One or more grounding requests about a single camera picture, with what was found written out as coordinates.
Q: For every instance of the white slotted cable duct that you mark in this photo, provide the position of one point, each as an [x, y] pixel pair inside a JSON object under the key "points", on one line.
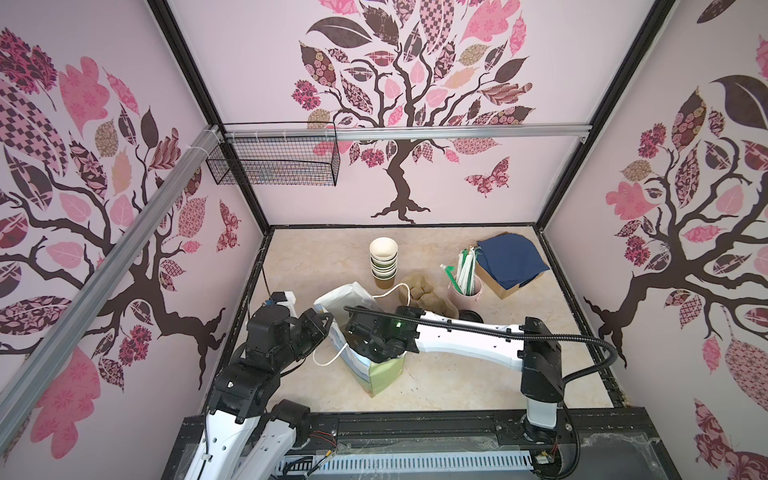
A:
{"points": [[404, 463]]}

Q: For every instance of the black wire basket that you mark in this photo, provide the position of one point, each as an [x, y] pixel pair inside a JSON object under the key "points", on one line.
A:
{"points": [[277, 153]]}

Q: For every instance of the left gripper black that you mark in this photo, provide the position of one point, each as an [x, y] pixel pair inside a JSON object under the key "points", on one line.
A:
{"points": [[310, 318]]}

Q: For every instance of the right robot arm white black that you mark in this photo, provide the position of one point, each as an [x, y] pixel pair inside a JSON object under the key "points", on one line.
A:
{"points": [[528, 348]]}

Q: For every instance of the dark blue napkins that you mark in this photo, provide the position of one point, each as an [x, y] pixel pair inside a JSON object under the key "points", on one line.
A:
{"points": [[508, 250]]}

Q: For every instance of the black coffee lid stack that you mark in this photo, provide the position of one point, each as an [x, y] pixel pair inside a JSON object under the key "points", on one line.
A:
{"points": [[470, 316]]}

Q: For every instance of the brown pulp cup carrier stack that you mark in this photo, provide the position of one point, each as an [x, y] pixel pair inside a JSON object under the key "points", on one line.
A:
{"points": [[422, 293]]}

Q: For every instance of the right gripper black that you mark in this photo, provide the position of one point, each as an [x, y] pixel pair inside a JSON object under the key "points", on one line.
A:
{"points": [[361, 349]]}

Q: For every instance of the aluminium rail left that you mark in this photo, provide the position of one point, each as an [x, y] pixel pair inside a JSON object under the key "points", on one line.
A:
{"points": [[37, 372]]}

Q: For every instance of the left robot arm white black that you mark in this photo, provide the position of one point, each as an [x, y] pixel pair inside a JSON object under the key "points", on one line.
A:
{"points": [[241, 438]]}

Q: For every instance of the green wrapped straw leaning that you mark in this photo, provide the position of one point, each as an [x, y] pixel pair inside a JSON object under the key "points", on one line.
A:
{"points": [[450, 272]]}

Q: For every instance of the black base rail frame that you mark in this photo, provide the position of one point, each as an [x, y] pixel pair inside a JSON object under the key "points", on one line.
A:
{"points": [[617, 443]]}

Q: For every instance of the cardboard box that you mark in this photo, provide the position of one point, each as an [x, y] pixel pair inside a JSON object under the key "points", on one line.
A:
{"points": [[510, 280]]}

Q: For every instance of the stack of paper cups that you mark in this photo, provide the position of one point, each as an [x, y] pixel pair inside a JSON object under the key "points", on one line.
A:
{"points": [[383, 253]]}

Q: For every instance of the paper gift bag with handles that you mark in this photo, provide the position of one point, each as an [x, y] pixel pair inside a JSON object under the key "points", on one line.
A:
{"points": [[373, 377]]}

